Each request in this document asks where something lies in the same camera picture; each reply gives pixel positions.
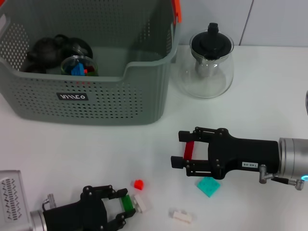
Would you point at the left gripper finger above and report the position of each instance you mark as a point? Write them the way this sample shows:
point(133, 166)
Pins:
point(113, 193)
point(120, 220)

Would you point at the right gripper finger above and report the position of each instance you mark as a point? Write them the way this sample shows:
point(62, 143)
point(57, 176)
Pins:
point(191, 137)
point(196, 168)

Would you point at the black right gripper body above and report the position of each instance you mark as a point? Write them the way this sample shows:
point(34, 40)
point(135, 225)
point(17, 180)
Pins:
point(244, 155)

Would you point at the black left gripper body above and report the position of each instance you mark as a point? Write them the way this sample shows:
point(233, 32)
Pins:
point(77, 216)

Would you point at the green two-stud brick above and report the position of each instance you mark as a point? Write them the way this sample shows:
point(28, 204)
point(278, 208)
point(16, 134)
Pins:
point(127, 202)
point(91, 73)

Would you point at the teal square brick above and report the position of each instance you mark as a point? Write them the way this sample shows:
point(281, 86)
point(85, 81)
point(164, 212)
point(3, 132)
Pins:
point(209, 187)

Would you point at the white two-stud brick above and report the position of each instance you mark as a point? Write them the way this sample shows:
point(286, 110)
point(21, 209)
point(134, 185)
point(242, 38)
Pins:
point(181, 216)
point(142, 204)

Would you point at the small red brick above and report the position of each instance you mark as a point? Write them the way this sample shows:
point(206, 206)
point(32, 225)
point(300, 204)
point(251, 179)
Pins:
point(139, 184)

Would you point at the blue square brick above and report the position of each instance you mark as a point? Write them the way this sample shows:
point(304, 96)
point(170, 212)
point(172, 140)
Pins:
point(77, 69)

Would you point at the glass teacup black holder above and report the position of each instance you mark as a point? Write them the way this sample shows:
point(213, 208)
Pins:
point(66, 66)
point(84, 48)

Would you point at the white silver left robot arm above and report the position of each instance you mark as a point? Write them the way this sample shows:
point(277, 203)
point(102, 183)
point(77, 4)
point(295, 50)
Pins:
point(38, 221)

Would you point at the grey-green perforated storage bin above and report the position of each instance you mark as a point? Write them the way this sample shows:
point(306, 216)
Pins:
point(108, 103)

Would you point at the dark red long brick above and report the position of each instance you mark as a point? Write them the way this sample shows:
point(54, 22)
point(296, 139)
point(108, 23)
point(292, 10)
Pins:
point(188, 150)

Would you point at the glass teapot black lid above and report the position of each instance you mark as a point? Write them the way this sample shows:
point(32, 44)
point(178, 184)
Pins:
point(211, 43)

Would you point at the dark clay teapot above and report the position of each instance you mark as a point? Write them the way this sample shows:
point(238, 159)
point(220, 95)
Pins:
point(44, 50)

